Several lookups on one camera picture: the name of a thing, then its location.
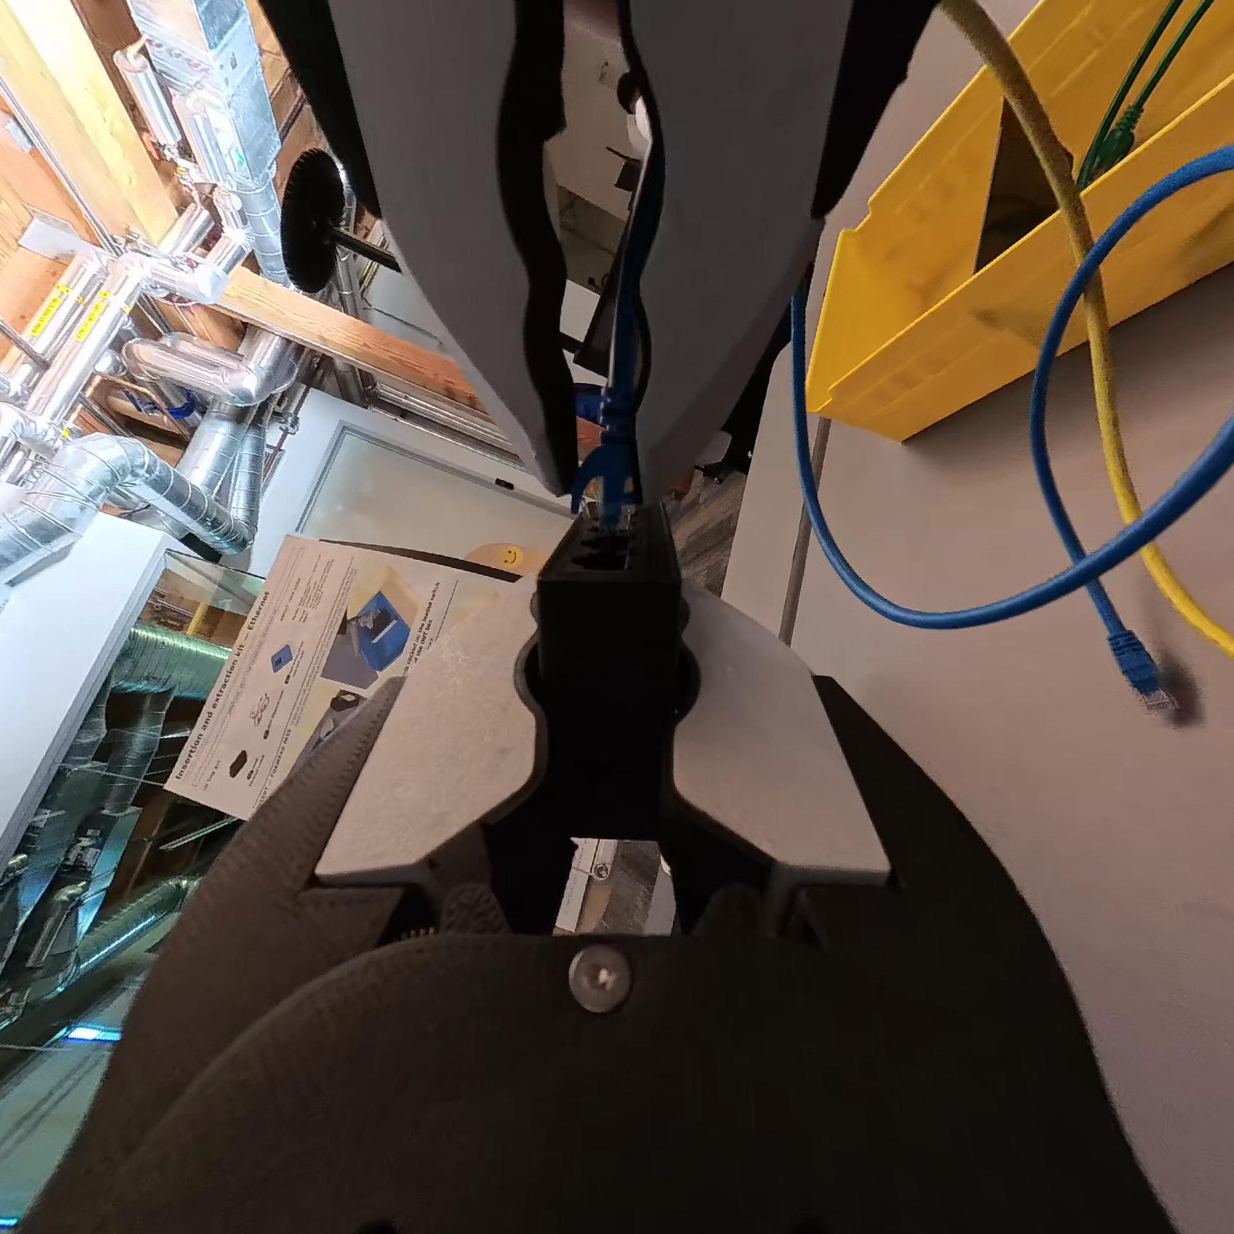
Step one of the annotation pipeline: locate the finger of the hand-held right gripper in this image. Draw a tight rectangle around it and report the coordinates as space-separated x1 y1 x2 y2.
627 0 856 504
328 0 582 499

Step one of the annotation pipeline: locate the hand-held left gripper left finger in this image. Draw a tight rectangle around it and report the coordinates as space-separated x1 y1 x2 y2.
316 583 555 883

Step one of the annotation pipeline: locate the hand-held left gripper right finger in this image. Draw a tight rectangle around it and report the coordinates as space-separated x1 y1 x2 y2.
660 579 893 880

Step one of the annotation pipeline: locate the black network switch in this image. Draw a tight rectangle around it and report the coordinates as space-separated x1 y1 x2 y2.
535 501 687 840

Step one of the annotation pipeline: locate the yellow plastic bin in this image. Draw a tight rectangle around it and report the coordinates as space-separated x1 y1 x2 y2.
805 0 1234 442

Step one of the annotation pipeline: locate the blue ethernet cable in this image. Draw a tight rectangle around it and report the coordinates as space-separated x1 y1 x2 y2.
568 125 1234 717

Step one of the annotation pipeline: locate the yellow ethernet cable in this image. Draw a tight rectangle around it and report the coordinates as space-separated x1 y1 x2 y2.
940 0 1234 658

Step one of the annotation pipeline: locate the green ethernet cable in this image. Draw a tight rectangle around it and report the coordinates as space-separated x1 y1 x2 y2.
1074 0 1216 191

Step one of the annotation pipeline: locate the black round pole stand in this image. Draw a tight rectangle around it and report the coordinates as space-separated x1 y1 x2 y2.
279 148 402 294

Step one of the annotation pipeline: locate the wooden ceiling beam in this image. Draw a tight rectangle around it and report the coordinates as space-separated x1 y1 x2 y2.
216 289 504 427

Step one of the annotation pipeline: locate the printed instruction poster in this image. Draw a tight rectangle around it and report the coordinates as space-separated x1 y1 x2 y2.
164 535 529 821

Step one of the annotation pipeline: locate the white door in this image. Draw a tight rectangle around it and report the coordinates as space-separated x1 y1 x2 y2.
256 385 580 570

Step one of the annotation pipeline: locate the silver air duct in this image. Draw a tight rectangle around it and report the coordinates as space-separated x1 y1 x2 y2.
0 433 263 582
97 621 235 683

